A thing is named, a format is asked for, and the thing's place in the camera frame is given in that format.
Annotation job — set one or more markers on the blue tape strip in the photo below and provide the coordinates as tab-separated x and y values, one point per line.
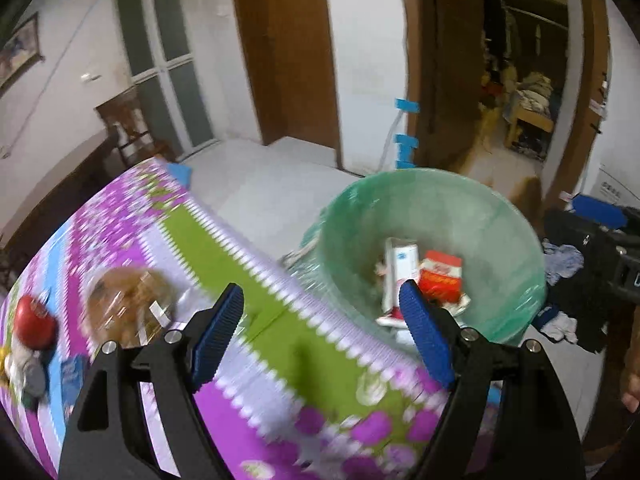
407	106
406	142
404	163

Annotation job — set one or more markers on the white frosted glass door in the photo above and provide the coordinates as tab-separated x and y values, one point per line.
160	55

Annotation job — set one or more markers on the red box with label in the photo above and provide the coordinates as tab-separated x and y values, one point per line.
440	277

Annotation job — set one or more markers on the person's right hand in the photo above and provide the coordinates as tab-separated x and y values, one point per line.
632	380

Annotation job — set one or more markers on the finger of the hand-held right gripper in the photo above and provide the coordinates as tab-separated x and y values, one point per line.
597	210

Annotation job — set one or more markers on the red apple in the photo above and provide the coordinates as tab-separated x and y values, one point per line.
32	322

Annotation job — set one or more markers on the framed wall picture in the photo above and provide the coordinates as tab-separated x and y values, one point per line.
17	52

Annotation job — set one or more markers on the wooden chair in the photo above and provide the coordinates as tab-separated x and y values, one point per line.
127	125

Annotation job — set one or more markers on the white appliance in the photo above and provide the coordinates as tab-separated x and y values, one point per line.
612	185

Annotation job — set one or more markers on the dark clothes pile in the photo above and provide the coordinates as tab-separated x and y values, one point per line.
570	310

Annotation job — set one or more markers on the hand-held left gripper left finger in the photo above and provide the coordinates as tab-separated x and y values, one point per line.
215	340

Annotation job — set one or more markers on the bagged round bread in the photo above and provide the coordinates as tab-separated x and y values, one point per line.
130	305

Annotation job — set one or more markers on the purple floral tablecloth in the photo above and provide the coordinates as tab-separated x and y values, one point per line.
280	310

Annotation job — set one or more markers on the white blue carton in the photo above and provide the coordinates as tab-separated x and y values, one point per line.
400	270

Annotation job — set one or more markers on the wooden bed with clothes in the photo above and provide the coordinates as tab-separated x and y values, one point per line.
530	105

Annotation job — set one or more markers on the brown wooden door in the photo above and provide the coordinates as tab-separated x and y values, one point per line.
285	50

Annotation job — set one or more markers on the green plastic basin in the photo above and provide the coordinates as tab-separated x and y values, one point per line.
450	210

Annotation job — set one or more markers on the grey crumpled cloth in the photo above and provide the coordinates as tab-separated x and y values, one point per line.
27	375

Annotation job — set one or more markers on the wooden doorway frame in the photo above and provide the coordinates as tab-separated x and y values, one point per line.
425	60

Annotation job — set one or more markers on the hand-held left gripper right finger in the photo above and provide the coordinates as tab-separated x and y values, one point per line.
425	335

